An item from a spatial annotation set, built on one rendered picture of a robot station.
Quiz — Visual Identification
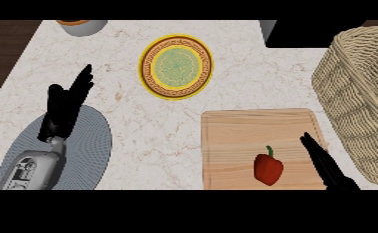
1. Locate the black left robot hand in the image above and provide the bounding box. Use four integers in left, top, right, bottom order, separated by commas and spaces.
37, 63, 96, 144

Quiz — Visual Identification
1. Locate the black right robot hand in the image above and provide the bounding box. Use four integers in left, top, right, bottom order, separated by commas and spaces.
298, 131, 361, 191

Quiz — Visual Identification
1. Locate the red bell pepper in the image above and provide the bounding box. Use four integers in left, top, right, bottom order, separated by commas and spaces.
252, 145, 285, 187

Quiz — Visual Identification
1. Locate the pale wooden cutting board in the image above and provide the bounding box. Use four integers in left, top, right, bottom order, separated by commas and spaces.
199, 107, 330, 191

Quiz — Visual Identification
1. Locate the beige wicker basket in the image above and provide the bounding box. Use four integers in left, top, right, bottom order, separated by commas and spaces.
310, 25, 378, 185

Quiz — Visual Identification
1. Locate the round grey placemat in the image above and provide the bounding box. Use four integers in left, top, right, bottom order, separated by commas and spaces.
0, 104, 113, 191

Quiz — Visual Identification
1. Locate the grey pot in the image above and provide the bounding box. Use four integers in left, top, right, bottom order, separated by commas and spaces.
54, 19, 109, 38

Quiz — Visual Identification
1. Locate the yellow brown patterned plate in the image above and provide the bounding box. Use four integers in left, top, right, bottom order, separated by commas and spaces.
137, 33, 215, 101

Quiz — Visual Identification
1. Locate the black appliance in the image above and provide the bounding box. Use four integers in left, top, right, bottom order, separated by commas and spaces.
258, 19, 367, 49

